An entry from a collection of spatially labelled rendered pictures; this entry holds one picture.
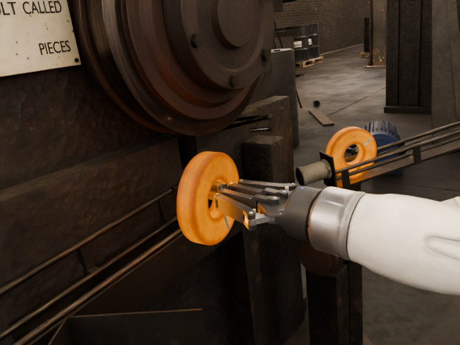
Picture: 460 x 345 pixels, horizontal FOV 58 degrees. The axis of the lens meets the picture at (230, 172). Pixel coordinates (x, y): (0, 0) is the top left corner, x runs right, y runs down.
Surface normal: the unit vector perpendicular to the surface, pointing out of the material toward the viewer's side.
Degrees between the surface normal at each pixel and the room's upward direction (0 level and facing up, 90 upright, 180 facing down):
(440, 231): 41
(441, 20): 90
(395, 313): 0
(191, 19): 90
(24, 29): 90
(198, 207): 92
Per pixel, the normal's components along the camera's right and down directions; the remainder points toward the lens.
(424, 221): -0.34, -0.60
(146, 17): -0.22, 0.28
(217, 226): 0.88, 0.09
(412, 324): -0.11, -0.94
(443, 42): -0.79, 0.29
